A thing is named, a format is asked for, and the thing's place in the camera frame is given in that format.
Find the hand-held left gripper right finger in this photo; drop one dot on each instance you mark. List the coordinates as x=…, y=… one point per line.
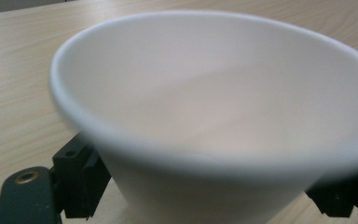
x=345, y=196

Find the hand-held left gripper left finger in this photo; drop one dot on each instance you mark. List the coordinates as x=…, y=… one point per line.
x=79, y=180

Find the single white paper cup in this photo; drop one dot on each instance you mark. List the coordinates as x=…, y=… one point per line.
x=211, y=102

